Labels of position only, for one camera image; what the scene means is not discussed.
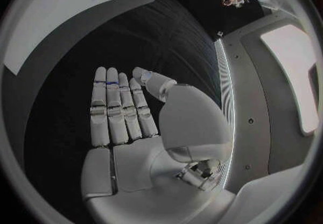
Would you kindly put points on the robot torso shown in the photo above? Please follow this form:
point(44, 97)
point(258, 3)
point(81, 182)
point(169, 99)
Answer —
point(254, 106)

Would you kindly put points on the white task board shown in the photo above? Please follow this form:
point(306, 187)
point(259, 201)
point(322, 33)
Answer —
point(55, 18)

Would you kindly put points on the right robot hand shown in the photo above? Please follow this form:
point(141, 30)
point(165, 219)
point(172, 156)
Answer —
point(141, 163)

